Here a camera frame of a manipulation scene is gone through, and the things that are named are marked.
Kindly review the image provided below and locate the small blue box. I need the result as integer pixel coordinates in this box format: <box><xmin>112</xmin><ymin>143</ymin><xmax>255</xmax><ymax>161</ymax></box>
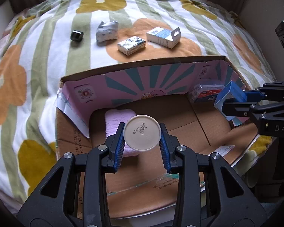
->
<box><xmin>214</xmin><ymin>81</ymin><xmax>247</xmax><ymax>121</ymax></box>

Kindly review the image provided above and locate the cream round jar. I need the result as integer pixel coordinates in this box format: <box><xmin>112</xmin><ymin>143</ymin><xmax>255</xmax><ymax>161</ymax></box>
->
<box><xmin>123</xmin><ymin>115</ymin><xmax>162</xmax><ymax>152</ymax></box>

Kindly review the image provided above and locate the floral tissue pack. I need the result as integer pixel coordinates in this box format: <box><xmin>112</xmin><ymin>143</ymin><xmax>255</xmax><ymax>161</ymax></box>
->
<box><xmin>117</xmin><ymin>36</ymin><xmax>146</xmax><ymax>56</ymax></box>

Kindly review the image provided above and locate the small black cube box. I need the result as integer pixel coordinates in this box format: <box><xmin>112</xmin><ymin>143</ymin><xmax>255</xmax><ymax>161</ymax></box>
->
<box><xmin>70</xmin><ymin>30</ymin><xmax>84</xmax><ymax>43</ymax></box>

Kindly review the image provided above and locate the red blue plastic case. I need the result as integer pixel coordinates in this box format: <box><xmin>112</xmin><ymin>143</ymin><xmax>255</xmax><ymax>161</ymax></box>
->
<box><xmin>188</xmin><ymin>84</ymin><xmax>225</xmax><ymax>103</ymax></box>

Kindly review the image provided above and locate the open cardboard box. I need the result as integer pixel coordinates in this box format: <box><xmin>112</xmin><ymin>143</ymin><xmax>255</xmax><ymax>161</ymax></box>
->
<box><xmin>56</xmin><ymin>56</ymin><xmax>257</xmax><ymax>218</ymax></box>

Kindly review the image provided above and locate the pink folded towel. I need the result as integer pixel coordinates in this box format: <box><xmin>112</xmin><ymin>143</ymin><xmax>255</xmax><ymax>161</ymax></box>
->
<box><xmin>105</xmin><ymin>109</ymin><xmax>139</xmax><ymax>157</ymax></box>

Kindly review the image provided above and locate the white blue carton box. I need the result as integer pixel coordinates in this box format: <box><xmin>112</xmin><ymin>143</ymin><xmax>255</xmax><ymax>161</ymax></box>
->
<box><xmin>146</xmin><ymin>27</ymin><xmax>182</xmax><ymax>49</ymax></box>

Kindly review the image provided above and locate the folded white patterned sock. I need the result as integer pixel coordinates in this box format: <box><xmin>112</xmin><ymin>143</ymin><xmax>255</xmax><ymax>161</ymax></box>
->
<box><xmin>96</xmin><ymin>21</ymin><xmax>119</xmax><ymax>43</ymax></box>

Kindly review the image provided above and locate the floral striped blanket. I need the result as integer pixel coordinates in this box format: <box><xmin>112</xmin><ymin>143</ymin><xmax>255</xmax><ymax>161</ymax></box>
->
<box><xmin>0</xmin><ymin>0</ymin><xmax>275</xmax><ymax>212</ymax></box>

